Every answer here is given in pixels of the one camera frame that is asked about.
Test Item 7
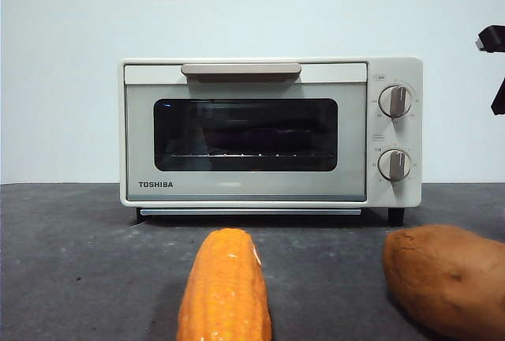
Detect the cream Toshiba toaster oven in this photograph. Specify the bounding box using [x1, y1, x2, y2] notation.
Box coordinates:
[118, 56, 424, 227]

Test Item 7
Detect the cream oven knob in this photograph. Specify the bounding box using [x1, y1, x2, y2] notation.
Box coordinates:
[378, 84, 414, 118]
[377, 149, 413, 182]

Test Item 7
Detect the metal crumb tray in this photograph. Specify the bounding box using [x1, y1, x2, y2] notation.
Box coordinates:
[140, 208, 362, 216]

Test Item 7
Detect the metal wire oven rack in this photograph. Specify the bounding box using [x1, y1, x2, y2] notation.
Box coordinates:
[169, 152, 339, 159]

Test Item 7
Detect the orange corn cob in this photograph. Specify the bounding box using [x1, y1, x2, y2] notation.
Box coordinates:
[175, 228, 273, 341]

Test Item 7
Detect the glass oven door with handle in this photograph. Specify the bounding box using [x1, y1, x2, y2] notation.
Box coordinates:
[123, 62, 368, 203]

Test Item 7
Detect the brown sweet potato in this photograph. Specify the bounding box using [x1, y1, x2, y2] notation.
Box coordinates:
[382, 224, 505, 340]

